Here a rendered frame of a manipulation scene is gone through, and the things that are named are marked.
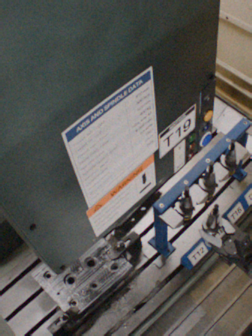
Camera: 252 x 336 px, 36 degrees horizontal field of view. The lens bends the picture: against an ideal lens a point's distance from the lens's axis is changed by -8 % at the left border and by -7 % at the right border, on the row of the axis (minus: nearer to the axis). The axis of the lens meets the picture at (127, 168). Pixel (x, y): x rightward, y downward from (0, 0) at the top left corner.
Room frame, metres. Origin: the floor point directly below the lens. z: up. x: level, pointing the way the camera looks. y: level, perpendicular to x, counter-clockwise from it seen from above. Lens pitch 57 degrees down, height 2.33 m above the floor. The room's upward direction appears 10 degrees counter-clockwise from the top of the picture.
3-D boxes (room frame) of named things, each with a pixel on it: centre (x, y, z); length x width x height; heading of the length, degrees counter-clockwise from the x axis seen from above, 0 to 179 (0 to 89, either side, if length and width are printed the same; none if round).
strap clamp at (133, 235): (0.55, 0.06, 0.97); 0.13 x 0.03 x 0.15; 125
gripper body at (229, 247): (0.37, -0.29, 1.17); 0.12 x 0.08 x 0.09; 35
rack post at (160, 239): (0.56, -0.07, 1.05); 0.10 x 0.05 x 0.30; 35
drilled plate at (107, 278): (0.48, 0.22, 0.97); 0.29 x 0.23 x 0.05; 125
